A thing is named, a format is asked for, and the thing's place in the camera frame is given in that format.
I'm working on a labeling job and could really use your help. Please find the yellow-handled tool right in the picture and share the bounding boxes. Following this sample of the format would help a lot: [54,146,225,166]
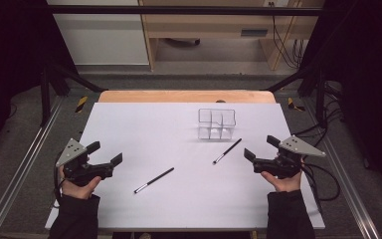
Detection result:
[286,97,306,113]

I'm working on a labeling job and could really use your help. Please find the clear acrylic organizer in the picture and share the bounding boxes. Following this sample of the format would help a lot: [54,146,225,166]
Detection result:
[197,108,237,141]

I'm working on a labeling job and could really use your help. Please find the person's left hand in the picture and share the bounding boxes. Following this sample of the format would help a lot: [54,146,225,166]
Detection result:
[59,164,102,200]

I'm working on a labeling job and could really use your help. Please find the white cabinet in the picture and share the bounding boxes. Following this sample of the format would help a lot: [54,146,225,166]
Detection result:
[46,0,150,66]

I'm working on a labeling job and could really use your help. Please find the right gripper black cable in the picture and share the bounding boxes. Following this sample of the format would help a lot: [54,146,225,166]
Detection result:
[299,162,323,214]

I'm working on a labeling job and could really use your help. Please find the black curtain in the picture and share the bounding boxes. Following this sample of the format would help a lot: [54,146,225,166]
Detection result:
[299,0,382,203]
[0,0,78,162]

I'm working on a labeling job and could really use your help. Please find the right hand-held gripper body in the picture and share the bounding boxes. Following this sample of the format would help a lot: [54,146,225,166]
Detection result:
[252,134,326,180]

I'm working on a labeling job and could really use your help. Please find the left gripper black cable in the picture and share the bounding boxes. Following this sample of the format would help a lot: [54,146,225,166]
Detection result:
[53,163,66,209]

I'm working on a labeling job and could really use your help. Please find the black frame strut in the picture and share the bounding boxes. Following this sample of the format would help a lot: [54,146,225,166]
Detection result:
[265,64,328,127]
[39,62,108,126]

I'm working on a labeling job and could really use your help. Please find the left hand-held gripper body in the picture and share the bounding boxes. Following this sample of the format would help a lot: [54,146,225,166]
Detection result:
[55,137,115,187]

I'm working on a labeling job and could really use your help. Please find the yellow-handled tool left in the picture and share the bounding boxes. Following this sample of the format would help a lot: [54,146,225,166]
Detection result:
[75,96,90,114]

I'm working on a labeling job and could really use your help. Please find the black desk cables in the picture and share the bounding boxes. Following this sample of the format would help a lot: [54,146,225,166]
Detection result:
[268,1,305,70]

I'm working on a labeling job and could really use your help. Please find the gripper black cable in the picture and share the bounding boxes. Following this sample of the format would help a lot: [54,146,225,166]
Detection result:
[299,162,323,214]
[53,163,66,209]

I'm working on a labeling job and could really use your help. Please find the wooden table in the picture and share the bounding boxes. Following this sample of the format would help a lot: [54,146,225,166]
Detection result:
[97,90,277,104]

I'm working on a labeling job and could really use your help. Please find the black frame crossbar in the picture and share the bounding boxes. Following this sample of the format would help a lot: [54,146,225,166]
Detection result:
[46,4,326,17]

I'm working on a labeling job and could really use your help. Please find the yellow-handled tool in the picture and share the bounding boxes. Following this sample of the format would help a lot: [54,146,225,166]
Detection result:
[286,97,306,113]
[75,96,90,114]

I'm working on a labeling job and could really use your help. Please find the white table board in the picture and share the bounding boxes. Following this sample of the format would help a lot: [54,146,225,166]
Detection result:
[44,102,326,231]

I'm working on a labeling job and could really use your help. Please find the aluminium rail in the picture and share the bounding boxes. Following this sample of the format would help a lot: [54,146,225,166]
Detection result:
[302,99,382,239]
[0,96,65,239]

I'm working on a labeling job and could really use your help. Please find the wooden desk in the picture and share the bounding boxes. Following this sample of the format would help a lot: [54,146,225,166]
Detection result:
[138,0,326,72]

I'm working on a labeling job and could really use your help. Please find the person's right hand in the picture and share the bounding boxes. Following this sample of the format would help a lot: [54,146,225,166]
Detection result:
[260,158,304,193]

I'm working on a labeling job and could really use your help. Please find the black floor cables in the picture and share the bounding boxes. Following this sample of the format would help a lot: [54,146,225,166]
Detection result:
[291,81,346,203]

